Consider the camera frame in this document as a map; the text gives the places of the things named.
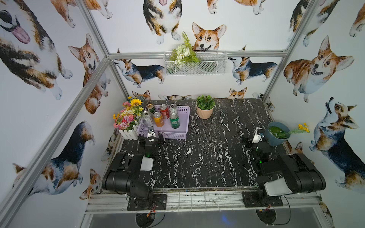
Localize silver white can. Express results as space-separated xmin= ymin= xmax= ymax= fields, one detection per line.
xmin=169 ymin=104 xmax=178 ymax=115

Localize white flower fern bouquet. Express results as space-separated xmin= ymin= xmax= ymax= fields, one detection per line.
xmin=169 ymin=31 xmax=201 ymax=67

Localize white wire wall basket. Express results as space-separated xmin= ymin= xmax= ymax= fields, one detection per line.
xmin=163 ymin=50 xmax=228 ymax=76

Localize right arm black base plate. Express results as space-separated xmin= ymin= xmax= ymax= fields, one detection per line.
xmin=242 ymin=192 xmax=283 ymax=208

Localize green soda can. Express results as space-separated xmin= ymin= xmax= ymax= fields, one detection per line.
xmin=170 ymin=113 xmax=180 ymax=129

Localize silver slim can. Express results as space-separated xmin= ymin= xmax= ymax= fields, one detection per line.
xmin=142 ymin=111 xmax=153 ymax=127

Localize purple plastic basket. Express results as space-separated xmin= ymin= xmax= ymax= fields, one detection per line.
xmin=137 ymin=104 xmax=191 ymax=139

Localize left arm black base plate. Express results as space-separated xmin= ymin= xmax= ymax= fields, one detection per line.
xmin=127 ymin=194 xmax=167 ymax=211

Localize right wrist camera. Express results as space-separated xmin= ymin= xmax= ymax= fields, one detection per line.
xmin=252 ymin=127 xmax=265 ymax=143

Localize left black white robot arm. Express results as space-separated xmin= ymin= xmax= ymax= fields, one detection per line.
xmin=102 ymin=133 xmax=164 ymax=200

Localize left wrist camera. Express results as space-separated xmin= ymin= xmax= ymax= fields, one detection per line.
xmin=147 ymin=126 xmax=156 ymax=138

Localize red soda can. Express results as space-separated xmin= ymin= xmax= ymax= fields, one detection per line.
xmin=160 ymin=104 xmax=170 ymax=120

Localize blue pot with moss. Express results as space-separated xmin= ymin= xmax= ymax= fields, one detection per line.
xmin=264 ymin=122 xmax=290 ymax=146

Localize green plant in pink pot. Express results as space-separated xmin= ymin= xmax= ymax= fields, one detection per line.
xmin=196 ymin=95 xmax=215 ymax=120

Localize colourful flowers in white planter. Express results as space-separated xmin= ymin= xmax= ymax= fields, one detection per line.
xmin=113 ymin=97 xmax=144 ymax=140

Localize orange soda can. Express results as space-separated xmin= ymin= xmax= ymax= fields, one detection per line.
xmin=153 ymin=111 xmax=164 ymax=127

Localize yellow artificial flower stem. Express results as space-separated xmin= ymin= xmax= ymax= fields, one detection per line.
xmin=279 ymin=123 xmax=310 ymax=138

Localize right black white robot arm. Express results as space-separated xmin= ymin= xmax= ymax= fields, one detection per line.
xmin=242 ymin=137 xmax=326 ymax=208

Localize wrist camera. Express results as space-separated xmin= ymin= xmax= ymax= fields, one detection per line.
xmin=147 ymin=126 xmax=156 ymax=138
xmin=252 ymin=127 xmax=265 ymax=143

